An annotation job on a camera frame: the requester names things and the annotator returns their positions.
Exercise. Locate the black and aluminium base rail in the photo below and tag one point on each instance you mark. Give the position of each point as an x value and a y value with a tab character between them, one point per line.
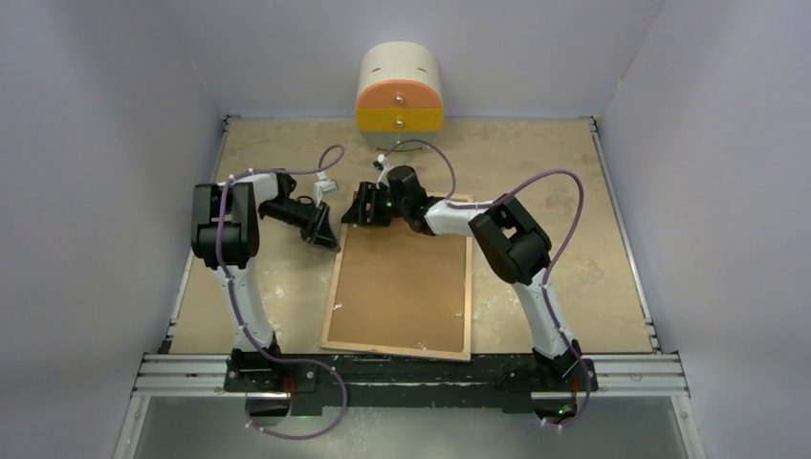
511	383

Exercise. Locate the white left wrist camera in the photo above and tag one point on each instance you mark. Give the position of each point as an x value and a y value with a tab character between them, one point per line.
322	186

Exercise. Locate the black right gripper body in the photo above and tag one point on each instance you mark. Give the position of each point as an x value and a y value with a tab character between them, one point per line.
384	207

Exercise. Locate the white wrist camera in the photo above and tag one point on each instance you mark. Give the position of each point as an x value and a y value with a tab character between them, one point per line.
383	165
322	186

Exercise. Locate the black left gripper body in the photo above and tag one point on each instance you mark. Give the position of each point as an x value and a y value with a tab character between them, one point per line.
294	213

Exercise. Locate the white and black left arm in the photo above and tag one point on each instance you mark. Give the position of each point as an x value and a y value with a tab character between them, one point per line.
225	235

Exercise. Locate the brown cardboard backing board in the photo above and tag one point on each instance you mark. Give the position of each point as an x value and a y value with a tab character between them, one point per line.
405	285

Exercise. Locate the wooden picture frame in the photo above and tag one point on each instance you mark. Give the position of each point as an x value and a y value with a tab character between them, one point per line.
396	351

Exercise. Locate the small colourful drawer cabinet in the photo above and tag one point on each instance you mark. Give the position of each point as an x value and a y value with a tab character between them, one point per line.
399	96

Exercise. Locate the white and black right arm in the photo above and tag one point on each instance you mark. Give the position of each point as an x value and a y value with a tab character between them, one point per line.
514	244

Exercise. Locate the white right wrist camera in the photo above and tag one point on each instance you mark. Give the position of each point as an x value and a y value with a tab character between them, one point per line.
383	165

